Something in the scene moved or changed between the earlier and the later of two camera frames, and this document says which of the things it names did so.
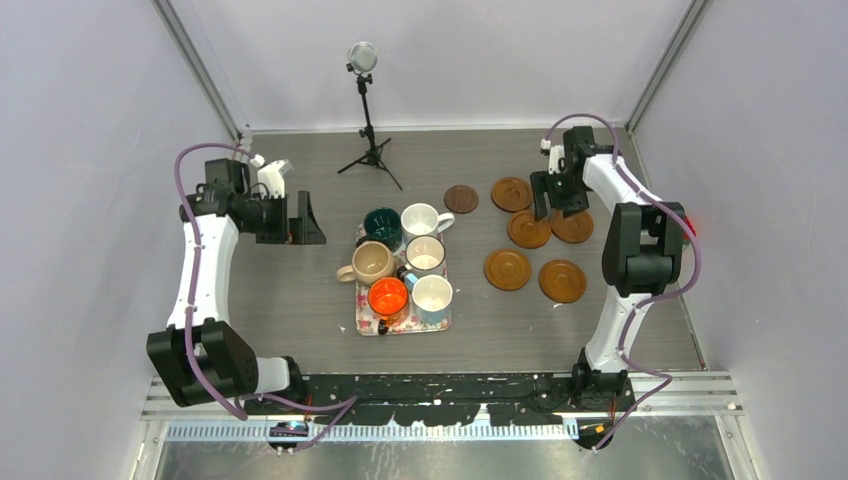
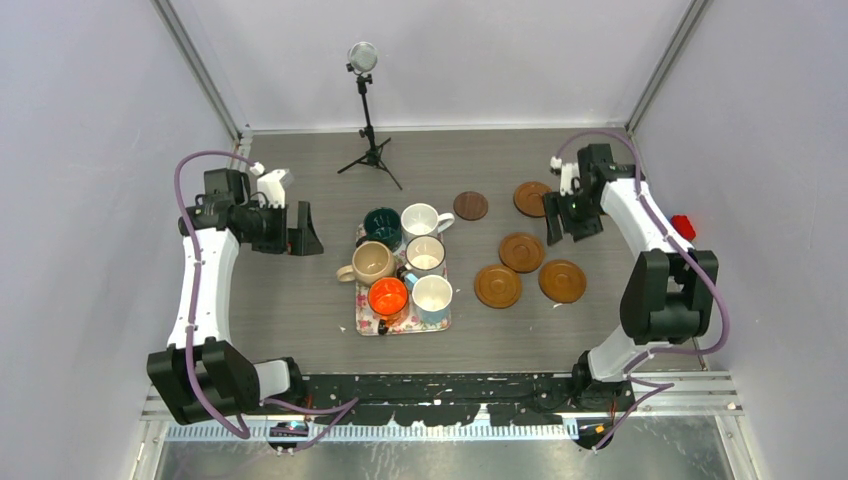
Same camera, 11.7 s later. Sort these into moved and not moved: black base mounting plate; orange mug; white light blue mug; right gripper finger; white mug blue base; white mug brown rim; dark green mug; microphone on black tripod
Moved: right gripper finger
Not moved: orange mug; white mug blue base; white light blue mug; white mug brown rim; black base mounting plate; dark green mug; microphone on black tripod
